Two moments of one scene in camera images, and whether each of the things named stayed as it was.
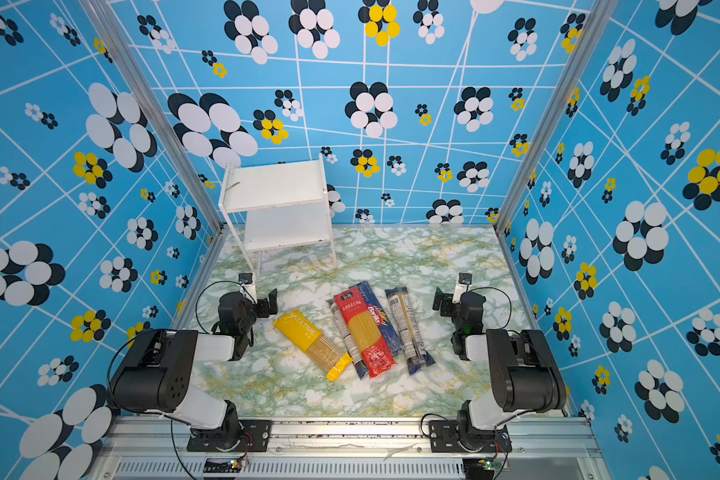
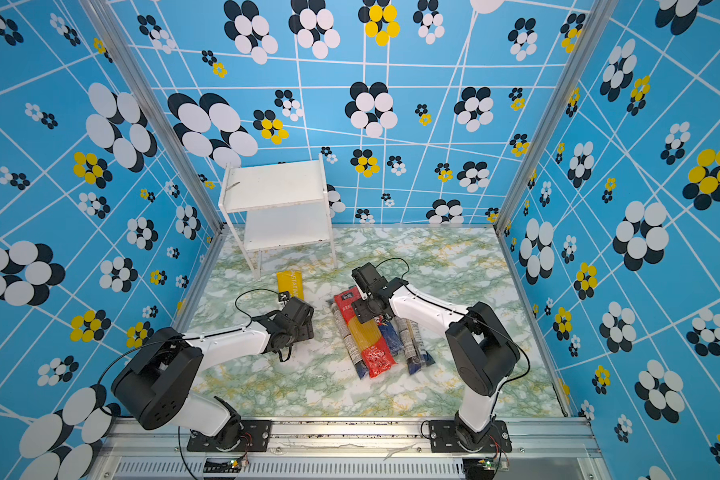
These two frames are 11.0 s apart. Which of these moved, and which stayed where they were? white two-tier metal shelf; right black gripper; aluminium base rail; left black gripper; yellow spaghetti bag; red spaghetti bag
Moved: left black gripper; yellow spaghetti bag; right black gripper
Stayed: red spaghetti bag; white two-tier metal shelf; aluminium base rail
